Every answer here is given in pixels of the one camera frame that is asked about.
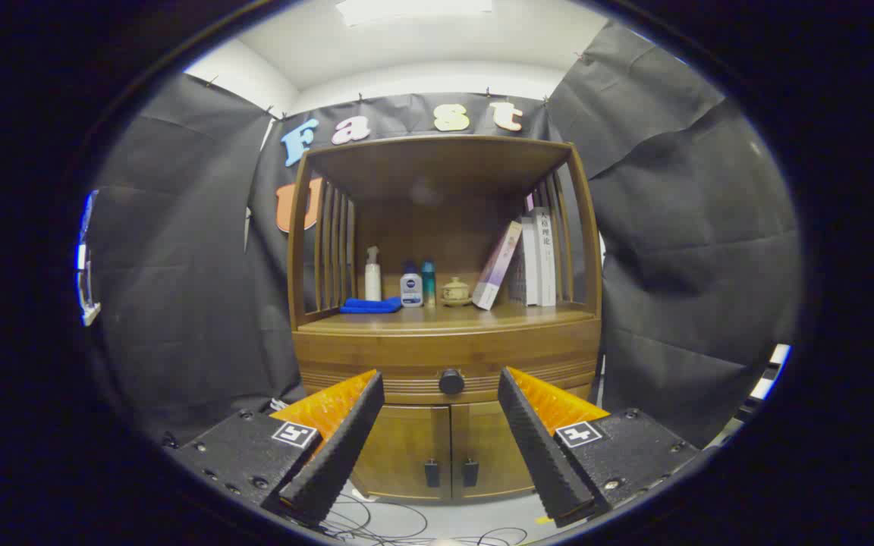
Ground beige lidded teacup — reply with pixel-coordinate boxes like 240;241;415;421
441;277;473;307

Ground wooden cabinet door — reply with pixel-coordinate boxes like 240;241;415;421
352;404;452;501
451;400;536;500

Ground white bottle with blue cap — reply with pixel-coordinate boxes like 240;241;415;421
400;262;424;308

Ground black floor cables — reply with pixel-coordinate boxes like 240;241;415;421
323;493;529;546

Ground wooden drawer with black knob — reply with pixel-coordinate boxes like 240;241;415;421
294;331;602;405

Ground white wall device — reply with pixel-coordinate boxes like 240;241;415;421
75;190;102;327

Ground white pump bottle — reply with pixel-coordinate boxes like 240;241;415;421
364;246;382;302

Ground black and white equipment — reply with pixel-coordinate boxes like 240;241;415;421
733;344;792;425

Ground wooden countertop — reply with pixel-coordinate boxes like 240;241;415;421
297;302;597;336

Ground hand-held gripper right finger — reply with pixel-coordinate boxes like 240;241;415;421
498;367;700;529

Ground pink and purple book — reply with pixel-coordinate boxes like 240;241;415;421
472;221;523;311

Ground ceiling light panel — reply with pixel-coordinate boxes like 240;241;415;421
335;0;495;27

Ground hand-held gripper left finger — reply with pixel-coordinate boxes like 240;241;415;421
168;369;385;528

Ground blue folded cloth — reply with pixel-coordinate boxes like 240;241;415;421
339;297;403;315

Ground wooden cabinet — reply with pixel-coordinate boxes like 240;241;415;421
286;135;604;503

